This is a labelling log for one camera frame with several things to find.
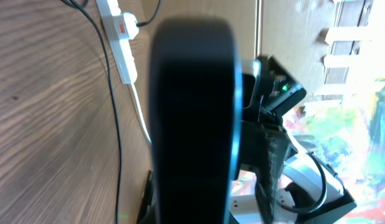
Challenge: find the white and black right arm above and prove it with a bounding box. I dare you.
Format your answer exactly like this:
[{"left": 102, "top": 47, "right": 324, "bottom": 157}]
[{"left": 229, "top": 57, "right": 357, "bottom": 223}]

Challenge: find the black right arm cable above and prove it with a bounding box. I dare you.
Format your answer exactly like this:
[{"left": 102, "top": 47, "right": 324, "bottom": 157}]
[{"left": 275, "top": 151, "right": 329, "bottom": 215}]

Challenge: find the blue Galaxy smartphone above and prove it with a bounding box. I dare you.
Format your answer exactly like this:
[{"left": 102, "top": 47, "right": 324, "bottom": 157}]
[{"left": 149, "top": 17, "right": 243, "bottom": 223}]

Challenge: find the white power strip cord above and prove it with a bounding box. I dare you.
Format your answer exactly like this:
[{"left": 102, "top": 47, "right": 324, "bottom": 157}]
[{"left": 129, "top": 82, "right": 153, "bottom": 147}]

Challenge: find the white power strip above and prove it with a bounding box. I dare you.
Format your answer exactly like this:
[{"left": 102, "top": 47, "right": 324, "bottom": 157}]
[{"left": 96, "top": 0, "right": 138, "bottom": 84}]

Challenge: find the white charger plug adapter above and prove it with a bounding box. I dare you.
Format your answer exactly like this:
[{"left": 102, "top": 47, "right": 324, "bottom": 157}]
[{"left": 118, "top": 12, "right": 139, "bottom": 40}]

